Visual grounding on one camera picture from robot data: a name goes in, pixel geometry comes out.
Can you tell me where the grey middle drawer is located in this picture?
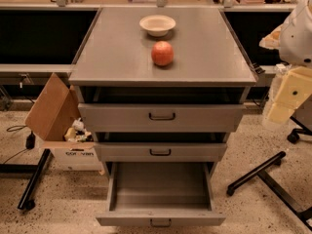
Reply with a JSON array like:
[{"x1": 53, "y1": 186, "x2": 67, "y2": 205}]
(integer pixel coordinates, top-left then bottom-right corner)
[{"x1": 95, "y1": 133, "x2": 227, "y2": 162}]

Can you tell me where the grey metal drawer cabinet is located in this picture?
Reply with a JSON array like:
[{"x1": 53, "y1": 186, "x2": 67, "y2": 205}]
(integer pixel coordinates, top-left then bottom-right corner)
[{"x1": 68, "y1": 6, "x2": 257, "y2": 177}]

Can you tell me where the white ceramic bowl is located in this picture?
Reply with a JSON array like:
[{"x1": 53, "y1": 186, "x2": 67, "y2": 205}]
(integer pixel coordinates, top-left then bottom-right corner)
[{"x1": 139, "y1": 15, "x2": 176, "y2": 37}]

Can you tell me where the grey drawer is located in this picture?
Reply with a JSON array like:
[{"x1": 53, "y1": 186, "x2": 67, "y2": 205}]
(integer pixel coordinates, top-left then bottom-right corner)
[
  {"x1": 95, "y1": 133, "x2": 227, "y2": 162},
  {"x1": 77, "y1": 87, "x2": 247, "y2": 134},
  {"x1": 97, "y1": 162, "x2": 225, "y2": 228}
]

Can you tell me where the black table leg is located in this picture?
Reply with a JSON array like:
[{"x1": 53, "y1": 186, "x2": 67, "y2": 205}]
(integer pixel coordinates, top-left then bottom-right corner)
[
  {"x1": 226, "y1": 151, "x2": 312, "y2": 231},
  {"x1": 0, "y1": 149, "x2": 51, "y2": 211}
]

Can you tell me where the black caster chair base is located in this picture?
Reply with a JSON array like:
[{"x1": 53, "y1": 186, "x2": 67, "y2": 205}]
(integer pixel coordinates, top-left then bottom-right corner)
[{"x1": 287, "y1": 116, "x2": 312, "y2": 144}]

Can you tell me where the grey bottom drawer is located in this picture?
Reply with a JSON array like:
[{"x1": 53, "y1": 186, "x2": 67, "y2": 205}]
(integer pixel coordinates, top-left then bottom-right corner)
[{"x1": 97, "y1": 162, "x2": 225, "y2": 228}]

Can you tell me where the grey top drawer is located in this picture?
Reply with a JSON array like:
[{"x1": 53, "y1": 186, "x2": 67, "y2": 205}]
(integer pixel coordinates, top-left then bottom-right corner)
[{"x1": 77, "y1": 87, "x2": 247, "y2": 134}]

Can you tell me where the red apple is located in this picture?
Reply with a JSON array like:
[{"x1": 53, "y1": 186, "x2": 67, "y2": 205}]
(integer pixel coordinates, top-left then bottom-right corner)
[{"x1": 151, "y1": 41, "x2": 174, "y2": 66}]

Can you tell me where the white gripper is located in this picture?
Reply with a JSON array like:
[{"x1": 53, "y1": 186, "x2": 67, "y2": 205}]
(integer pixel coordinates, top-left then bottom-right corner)
[{"x1": 266, "y1": 66, "x2": 312, "y2": 125}]

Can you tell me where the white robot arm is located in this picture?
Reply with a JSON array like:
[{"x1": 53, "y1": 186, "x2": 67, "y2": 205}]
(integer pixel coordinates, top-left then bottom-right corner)
[{"x1": 262, "y1": 0, "x2": 312, "y2": 129}]

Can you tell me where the black right table leg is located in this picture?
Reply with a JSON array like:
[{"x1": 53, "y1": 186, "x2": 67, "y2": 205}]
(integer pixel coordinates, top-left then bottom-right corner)
[{"x1": 226, "y1": 151, "x2": 312, "y2": 231}]

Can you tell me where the black power adapter cable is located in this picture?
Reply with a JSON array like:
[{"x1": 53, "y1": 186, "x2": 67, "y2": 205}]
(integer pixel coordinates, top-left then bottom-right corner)
[{"x1": 2, "y1": 124, "x2": 37, "y2": 165}]

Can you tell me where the black left table leg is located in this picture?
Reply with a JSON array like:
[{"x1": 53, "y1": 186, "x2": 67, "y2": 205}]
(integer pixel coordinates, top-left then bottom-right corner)
[{"x1": 0, "y1": 149, "x2": 51, "y2": 211}]

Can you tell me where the open cardboard box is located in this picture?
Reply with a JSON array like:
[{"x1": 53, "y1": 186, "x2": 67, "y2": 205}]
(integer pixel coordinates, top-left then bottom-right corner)
[{"x1": 25, "y1": 73, "x2": 103, "y2": 171}]

